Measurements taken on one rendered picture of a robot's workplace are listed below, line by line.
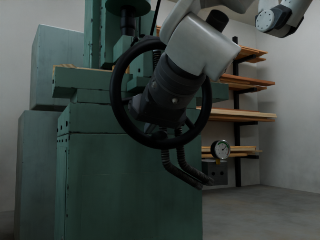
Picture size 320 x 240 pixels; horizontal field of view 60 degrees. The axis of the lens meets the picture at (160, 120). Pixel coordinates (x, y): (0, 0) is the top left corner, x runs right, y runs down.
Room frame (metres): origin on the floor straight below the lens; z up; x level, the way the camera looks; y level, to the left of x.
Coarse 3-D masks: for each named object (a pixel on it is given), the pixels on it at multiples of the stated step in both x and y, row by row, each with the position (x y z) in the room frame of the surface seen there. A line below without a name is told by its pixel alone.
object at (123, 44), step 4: (124, 36) 0.97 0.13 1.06; (128, 36) 0.97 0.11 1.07; (120, 40) 0.99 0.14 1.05; (124, 40) 0.97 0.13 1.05; (128, 40) 0.97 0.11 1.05; (132, 40) 0.98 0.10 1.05; (116, 44) 1.04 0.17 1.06; (120, 44) 0.99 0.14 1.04; (124, 44) 0.97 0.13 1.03; (128, 44) 0.97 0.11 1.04; (116, 48) 1.04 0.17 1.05; (120, 48) 0.98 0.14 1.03; (124, 48) 0.97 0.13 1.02; (128, 48) 0.97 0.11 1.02; (116, 52) 1.04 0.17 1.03; (120, 52) 0.98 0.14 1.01; (116, 56) 1.04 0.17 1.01; (120, 56) 1.00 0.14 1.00; (116, 60) 1.05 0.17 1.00
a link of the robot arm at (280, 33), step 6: (264, 0) 1.00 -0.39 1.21; (270, 0) 0.99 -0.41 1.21; (276, 0) 0.99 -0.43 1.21; (264, 6) 1.00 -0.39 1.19; (270, 6) 0.99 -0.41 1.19; (258, 12) 1.03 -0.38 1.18; (270, 30) 0.97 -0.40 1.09; (276, 30) 0.98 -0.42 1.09; (282, 30) 0.99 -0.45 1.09; (288, 30) 1.00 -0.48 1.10; (276, 36) 1.02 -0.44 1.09; (282, 36) 1.02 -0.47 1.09
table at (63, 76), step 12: (60, 72) 0.78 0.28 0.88; (72, 72) 0.79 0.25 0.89; (84, 72) 0.80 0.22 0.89; (96, 72) 0.82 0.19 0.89; (108, 72) 0.83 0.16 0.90; (60, 84) 0.78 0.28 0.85; (72, 84) 0.79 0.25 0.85; (84, 84) 0.80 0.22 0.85; (96, 84) 0.82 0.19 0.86; (108, 84) 0.83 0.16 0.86; (132, 84) 0.80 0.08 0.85; (144, 84) 0.78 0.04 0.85; (216, 84) 0.99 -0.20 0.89; (228, 84) 1.01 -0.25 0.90; (60, 96) 0.93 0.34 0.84; (216, 96) 0.99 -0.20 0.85; (228, 96) 1.01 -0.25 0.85
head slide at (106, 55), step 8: (104, 0) 1.09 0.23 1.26; (104, 8) 1.09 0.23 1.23; (104, 16) 1.09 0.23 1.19; (112, 16) 1.09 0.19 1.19; (104, 24) 1.08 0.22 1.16; (112, 24) 1.09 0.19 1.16; (136, 24) 1.13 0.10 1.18; (104, 32) 1.08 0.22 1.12; (112, 32) 1.09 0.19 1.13; (120, 32) 1.10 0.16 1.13; (136, 32) 1.13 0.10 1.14; (104, 40) 1.08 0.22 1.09; (112, 40) 1.09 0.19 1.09; (104, 48) 1.08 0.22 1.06; (112, 48) 1.09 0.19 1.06; (104, 56) 1.08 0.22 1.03; (112, 56) 1.09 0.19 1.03; (104, 64) 1.10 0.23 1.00; (112, 64) 1.10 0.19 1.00
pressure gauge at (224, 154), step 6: (216, 144) 0.91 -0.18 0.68; (222, 144) 0.92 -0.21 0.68; (228, 144) 0.93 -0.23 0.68; (210, 150) 0.93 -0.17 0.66; (216, 150) 0.91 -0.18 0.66; (222, 150) 0.92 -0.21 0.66; (228, 150) 0.93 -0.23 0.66; (216, 156) 0.91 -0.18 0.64; (222, 156) 0.92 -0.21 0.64; (216, 162) 0.94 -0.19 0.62
